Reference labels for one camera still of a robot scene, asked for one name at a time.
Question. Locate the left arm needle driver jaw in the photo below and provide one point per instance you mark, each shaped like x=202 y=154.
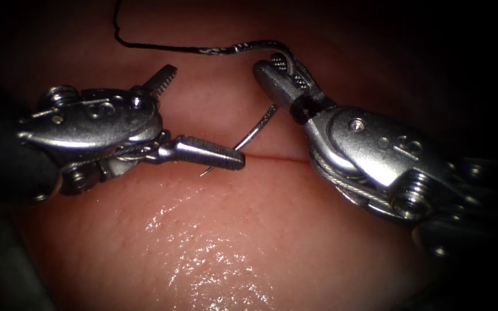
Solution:
x=206 y=153
x=162 y=82

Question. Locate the right arm needle driver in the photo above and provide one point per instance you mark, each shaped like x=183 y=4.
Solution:
x=374 y=151

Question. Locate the right arm needle driver jaw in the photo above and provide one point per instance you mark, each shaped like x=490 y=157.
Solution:
x=298 y=80
x=275 y=82

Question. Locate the left arm needle driver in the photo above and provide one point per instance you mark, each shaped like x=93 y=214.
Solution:
x=102 y=125

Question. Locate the curved steel needle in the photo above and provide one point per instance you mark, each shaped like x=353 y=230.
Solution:
x=255 y=128

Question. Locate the dark right arm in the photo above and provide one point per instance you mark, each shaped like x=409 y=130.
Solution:
x=469 y=229

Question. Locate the black thread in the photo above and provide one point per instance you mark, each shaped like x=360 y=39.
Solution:
x=162 y=46

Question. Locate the tissue pad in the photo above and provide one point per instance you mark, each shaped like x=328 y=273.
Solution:
x=214 y=242

